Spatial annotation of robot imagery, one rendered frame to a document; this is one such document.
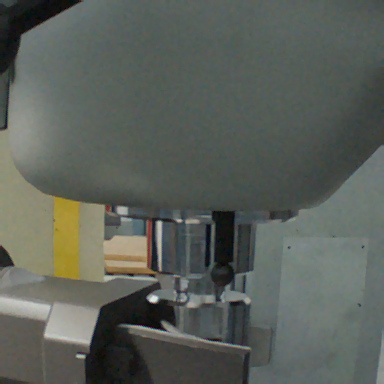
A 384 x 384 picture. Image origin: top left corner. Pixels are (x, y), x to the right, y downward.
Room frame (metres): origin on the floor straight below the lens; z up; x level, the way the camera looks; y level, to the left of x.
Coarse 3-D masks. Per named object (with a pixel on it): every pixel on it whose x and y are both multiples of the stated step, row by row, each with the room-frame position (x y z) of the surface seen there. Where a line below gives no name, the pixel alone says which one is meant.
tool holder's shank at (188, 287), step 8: (176, 280) 0.42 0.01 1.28; (184, 280) 0.42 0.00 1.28; (192, 280) 0.42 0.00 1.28; (200, 280) 0.42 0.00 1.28; (208, 280) 0.42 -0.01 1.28; (176, 288) 0.42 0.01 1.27; (184, 288) 0.42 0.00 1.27; (192, 288) 0.42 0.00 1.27; (200, 288) 0.42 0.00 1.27; (208, 288) 0.42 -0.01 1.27; (216, 288) 0.42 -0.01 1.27; (224, 288) 0.42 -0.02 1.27; (184, 296) 0.42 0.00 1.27; (192, 296) 0.42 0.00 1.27; (200, 296) 0.42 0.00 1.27; (208, 296) 0.42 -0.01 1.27; (216, 296) 0.42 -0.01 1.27
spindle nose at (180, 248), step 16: (160, 224) 0.41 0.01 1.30; (176, 224) 0.41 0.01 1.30; (192, 224) 0.40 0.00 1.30; (208, 224) 0.40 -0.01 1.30; (240, 224) 0.41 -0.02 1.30; (256, 224) 0.42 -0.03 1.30; (160, 240) 0.41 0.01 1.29; (176, 240) 0.41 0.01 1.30; (192, 240) 0.40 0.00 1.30; (208, 240) 0.40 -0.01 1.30; (240, 240) 0.41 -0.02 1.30; (160, 256) 0.41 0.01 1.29; (176, 256) 0.41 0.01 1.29; (192, 256) 0.40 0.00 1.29; (208, 256) 0.40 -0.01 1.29; (240, 256) 0.41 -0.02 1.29; (160, 272) 0.41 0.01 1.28; (176, 272) 0.41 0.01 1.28; (192, 272) 0.40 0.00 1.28; (208, 272) 0.40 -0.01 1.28; (240, 272) 0.41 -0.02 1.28
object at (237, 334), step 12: (156, 324) 0.41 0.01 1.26; (168, 324) 0.41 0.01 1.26; (180, 324) 0.41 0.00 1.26; (228, 324) 0.41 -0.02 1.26; (240, 324) 0.41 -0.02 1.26; (192, 336) 0.40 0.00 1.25; (204, 336) 0.40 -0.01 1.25; (216, 336) 0.41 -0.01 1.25; (228, 336) 0.41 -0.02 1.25; (240, 336) 0.41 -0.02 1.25
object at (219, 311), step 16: (160, 304) 0.41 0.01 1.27; (176, 304) 0.41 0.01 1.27; (192, 304) 0.41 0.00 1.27; (208, 304) 0.41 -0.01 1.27; (224, 304) 0.41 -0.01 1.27; (240, 304) 0.41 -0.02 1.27; (176, 320) 0.41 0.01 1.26; (192, 320) 0.40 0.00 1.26; (208, 320) 0.40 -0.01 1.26; (224, 320) 0.41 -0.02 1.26; (240, 320) 0.41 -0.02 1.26
